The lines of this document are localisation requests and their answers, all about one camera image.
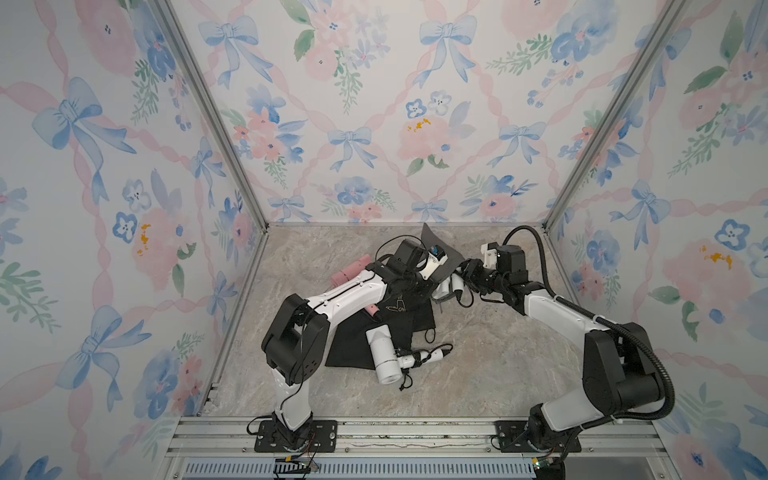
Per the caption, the pink hair dryer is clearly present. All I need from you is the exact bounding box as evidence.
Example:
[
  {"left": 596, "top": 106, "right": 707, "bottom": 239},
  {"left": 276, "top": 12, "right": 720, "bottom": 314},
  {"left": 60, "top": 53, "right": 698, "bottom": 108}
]
[{"left": 325, "top": 255, "right": 386, "bottom": 324}]

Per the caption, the plain black pouch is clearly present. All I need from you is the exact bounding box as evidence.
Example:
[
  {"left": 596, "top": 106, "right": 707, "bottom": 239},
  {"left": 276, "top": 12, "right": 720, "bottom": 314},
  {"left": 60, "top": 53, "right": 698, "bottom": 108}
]
[{"left": 325, "top": 309, "right": 415, "bottom": 370}]

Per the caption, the aluminium front rail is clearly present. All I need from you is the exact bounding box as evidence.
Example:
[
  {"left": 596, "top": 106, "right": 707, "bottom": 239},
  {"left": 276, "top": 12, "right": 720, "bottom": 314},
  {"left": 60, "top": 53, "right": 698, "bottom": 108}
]
[{"left": 156, "top": 417, "right": 679, "bottom": 479}]

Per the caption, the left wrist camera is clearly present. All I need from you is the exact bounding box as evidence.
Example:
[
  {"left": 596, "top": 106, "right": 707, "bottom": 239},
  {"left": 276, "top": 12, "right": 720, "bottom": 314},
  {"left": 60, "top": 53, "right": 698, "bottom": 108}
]
[{"left": 419, "top": 245, "right": 448, "bottom": 280}]

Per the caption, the grey drawstring pouch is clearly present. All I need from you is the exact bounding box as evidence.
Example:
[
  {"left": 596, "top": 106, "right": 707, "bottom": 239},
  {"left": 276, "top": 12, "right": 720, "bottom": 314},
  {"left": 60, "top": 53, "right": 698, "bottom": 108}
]
[{"left": 419, "top": 224, "right": 465, "bottom": 284}]

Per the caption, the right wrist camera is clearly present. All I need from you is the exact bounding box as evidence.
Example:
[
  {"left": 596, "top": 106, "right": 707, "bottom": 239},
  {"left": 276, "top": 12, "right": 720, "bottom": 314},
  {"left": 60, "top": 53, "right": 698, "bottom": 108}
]
[{"left": 481, "top": 242, "right": 498, "bottom": 270}]

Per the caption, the black pouch with gold logo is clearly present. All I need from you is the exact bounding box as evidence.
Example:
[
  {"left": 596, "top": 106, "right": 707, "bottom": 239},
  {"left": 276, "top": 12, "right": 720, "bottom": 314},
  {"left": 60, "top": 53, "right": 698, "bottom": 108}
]
[{"left": 373, "top": 291, "right": 436, "bottom": 350}]

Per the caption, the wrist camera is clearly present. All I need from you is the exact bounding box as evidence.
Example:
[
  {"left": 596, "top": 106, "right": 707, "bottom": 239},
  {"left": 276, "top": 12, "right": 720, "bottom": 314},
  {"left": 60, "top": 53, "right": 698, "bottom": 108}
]
[
  {"left": 419, "top": 245, "right": 448, "bottom": 280},
  {"left": 481, "top": 242, "right": 498, "bottom": 270}
]

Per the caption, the white hair dryer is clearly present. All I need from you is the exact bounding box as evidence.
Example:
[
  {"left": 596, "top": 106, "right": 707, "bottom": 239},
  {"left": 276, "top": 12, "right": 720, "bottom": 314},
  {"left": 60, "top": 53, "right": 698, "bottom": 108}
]
[
  {"left": 432, "top": 273, "right": 474, "bottom": 308},
  {"left": 366, "top": 325, "right": 454, "bottom": 391}
]

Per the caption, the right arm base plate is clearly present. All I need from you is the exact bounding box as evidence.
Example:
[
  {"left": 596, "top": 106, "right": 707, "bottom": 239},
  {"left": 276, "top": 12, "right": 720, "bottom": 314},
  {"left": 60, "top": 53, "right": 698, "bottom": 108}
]
[{"left": 493, "top": 420, "right": 582, "bottom": 454}]

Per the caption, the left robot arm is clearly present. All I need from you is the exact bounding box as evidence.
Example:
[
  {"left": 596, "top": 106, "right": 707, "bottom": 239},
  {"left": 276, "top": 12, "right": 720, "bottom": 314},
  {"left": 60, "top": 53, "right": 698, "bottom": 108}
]
[{"left": 262, "top": 240, "right": 448, "bottom": 437}]

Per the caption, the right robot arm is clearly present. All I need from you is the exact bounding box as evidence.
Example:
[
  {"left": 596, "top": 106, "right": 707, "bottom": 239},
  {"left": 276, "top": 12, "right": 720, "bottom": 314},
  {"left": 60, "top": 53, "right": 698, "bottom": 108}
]
[{"left": 456, "top": 243, "right": 675, "bottom": 451}]

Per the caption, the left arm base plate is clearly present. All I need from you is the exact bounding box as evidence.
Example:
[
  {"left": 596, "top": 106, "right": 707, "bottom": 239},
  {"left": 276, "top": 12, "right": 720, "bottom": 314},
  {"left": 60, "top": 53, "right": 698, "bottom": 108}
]
[{"left": 254, "top": 419, "right": 338, "bottom": 454}]

